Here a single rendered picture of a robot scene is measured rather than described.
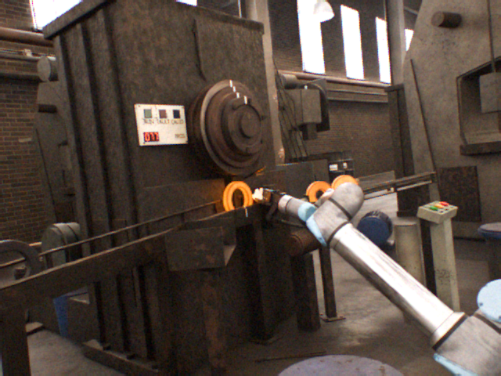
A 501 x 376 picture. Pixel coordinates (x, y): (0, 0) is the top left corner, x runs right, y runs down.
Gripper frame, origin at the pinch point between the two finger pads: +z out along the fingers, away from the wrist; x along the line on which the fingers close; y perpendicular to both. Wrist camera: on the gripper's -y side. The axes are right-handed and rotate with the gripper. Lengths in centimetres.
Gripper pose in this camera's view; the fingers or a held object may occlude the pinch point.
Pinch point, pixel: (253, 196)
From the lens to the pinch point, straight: 231.0
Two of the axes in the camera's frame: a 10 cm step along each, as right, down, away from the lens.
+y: 1.2, -9.6, -2.6
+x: -6.7, 1.1, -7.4
